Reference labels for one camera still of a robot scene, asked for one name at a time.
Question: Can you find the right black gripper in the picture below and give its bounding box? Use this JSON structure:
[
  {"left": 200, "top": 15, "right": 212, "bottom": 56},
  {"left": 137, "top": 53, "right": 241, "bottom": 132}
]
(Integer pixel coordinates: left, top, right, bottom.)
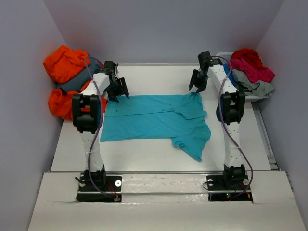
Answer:
[{"left": 189, "top": 69, "right": 209, "bottom": 93}]

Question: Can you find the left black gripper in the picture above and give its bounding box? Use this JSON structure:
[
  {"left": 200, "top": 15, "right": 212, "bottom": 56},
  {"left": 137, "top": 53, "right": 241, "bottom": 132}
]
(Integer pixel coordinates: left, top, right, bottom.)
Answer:
[{"left": 106, "top": 77, "right": 129, "bottom": 103}]

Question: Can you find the teal t shirt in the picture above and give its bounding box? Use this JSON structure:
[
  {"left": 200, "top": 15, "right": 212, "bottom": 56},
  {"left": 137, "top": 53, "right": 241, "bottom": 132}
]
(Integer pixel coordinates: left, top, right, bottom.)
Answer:
[{"left": 100, "top": 93, "right": 211, "bottom": 162}]

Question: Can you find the orange t shirt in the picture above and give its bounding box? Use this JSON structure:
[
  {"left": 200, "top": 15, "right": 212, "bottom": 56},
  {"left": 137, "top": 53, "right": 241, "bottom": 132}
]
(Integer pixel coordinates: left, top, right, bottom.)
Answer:
[{"left": 43, "top": 45, "right": 109, "bottom": 121}]

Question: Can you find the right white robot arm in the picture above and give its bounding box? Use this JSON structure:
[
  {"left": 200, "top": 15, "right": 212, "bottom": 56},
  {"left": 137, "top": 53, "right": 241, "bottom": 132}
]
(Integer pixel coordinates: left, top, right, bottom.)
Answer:
[{"left": 189, "top": 51, "right": 247, "bottom": 191}]

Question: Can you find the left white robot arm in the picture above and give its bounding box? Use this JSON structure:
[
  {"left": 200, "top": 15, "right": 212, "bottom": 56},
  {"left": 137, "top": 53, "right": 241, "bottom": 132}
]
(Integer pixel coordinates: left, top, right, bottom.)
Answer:
[{"left": 72, "top": 61, "right": 129, "bottom": 192}]

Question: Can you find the blue t shirt in basket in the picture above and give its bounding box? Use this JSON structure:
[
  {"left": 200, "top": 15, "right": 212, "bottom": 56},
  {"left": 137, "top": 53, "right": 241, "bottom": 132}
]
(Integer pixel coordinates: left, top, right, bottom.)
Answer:
[{"left": 223, "top": 63, "right": 237, "bottom": 87}]

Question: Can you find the white plastic laundry basket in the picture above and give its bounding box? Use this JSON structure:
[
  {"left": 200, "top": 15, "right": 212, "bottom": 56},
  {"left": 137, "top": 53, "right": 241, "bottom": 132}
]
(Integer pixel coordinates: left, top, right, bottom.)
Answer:
[{"left": 216, "top": 52, "right": 270, "bottom": 102}]

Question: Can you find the green garment in basket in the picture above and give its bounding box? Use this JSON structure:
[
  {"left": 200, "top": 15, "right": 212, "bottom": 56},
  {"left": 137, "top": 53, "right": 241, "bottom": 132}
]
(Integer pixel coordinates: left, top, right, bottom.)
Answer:
[{"left": 238, "top": 85, "right": 249, "bottom": 92}]

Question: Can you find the red t shirt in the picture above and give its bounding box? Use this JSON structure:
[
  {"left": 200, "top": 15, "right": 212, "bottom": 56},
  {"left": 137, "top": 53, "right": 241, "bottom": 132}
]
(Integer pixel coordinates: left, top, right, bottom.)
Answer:
[{"left": 231, "top": 48, "right": 263, "bottom": 69}]

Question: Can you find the magenta t shirt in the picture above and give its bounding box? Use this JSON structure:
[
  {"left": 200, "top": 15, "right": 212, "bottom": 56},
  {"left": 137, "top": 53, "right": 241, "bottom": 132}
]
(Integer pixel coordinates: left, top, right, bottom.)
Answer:
[{"left": 230, "top": 58, "right": 275, "bottom": 83}]

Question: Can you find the grey t shirt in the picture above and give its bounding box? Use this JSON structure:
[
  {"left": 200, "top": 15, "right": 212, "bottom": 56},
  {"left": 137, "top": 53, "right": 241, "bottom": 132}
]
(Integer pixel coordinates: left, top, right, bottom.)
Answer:
[{"left": 232, "top": 69, "right": 274, "bottom": 96}]

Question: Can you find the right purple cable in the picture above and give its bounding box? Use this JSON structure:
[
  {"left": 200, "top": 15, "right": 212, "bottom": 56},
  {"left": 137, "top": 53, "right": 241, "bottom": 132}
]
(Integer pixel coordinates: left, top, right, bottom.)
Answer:
[{"left": 211, "top": 55, "right": 255, "bottom": 200}]

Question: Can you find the purple cable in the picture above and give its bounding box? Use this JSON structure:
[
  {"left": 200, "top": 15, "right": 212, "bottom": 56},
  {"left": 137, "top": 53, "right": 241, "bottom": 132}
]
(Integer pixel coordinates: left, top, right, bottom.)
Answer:
[
  {"left": 84, "top": 56, "right": 121, "bottom": 202},
  {"left": 211, "top": 55, "right": 255, "bottom": 200}
]

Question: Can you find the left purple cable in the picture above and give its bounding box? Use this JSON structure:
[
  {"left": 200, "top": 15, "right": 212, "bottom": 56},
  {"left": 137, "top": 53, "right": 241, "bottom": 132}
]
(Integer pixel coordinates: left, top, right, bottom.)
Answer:
[{"left": 84, "top": 56, "right": 121, "bottom": 202}]

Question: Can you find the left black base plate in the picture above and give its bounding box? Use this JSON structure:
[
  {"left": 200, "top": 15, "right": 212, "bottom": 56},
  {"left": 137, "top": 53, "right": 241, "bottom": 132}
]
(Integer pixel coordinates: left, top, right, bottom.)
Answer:
[{"left": 75, "top": 174, "right": 123, "bottom": 203}]

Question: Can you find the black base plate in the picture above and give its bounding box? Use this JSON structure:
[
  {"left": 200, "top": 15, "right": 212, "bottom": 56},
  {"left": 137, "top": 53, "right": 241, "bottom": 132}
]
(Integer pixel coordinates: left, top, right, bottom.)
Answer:
[
  {"left": 202, "top": 175, "right": 253, "bottom": 202},
  {"left": 75, "top": 174, "right": 123, "bottom": 203}
]

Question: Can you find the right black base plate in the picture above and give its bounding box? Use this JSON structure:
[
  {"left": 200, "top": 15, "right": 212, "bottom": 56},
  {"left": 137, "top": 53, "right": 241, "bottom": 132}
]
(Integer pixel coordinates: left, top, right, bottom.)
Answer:
[{"left": 202, "top": 175, "right": 253, "bottom": 202}]

